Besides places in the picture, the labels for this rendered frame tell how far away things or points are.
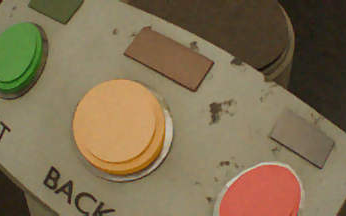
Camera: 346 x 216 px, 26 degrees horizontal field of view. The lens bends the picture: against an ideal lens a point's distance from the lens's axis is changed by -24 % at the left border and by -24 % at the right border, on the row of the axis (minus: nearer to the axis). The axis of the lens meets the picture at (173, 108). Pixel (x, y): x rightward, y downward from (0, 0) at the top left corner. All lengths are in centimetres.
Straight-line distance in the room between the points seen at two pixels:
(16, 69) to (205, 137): 10
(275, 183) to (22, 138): 13
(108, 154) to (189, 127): 4
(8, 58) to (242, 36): 19
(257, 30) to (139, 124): 19
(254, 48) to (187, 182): 17
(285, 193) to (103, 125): 9
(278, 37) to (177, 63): 16
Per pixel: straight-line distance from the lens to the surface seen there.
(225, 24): 55
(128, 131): 38
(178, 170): 38
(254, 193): 36
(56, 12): 42
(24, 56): 40
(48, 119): 40
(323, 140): 38
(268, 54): 53
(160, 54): 40
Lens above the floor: 91
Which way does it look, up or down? 52 degrees down
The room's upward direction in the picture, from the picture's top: 8 degrees clockwise
